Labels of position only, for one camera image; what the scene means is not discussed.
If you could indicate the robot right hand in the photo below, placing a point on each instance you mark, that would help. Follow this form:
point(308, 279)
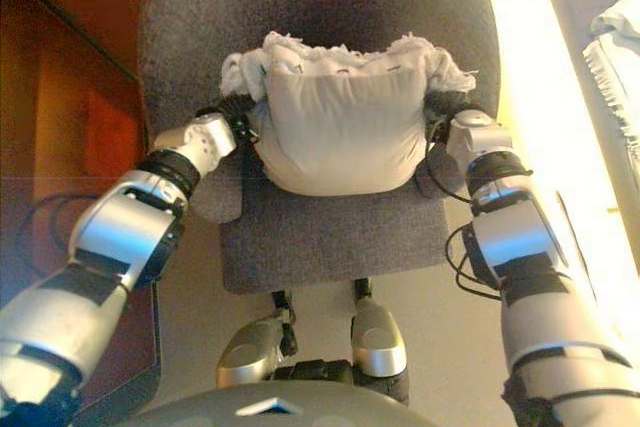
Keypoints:
point(447, 103)

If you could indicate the robot right leg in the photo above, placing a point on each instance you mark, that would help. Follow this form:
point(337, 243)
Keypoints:
point(375, 342)

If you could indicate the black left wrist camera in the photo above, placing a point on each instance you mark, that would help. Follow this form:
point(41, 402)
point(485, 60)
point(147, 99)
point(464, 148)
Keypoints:
point(245, 127)

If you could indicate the glossy brown wooden cabinet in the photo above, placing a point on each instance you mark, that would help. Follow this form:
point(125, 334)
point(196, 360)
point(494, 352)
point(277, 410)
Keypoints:
point(75, 97)

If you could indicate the grey robot torso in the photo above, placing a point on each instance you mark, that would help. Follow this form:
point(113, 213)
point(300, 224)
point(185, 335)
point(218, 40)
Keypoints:
point(275, 412)

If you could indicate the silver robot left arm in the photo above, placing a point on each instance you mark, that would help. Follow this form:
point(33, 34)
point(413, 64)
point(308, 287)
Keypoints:
point(115, 227)

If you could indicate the white fringed blanket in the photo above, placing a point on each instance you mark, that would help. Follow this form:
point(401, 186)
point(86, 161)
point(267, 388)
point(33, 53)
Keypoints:
point(610, 87)

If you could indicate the white fringed cushion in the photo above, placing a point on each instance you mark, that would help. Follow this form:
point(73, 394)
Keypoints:
point(340, 122)

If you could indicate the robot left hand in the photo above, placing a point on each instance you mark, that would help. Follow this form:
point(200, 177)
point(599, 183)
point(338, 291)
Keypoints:
point(227, 106)

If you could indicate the beige upholstered bed frame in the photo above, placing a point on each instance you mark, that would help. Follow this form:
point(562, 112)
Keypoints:
point(530, 72)

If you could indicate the grey fabric armchair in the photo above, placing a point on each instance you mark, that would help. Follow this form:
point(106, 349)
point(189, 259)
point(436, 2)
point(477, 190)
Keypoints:
point(325, 247)

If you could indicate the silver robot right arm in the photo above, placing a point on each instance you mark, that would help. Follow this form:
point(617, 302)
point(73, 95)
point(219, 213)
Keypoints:
point(515, 237)

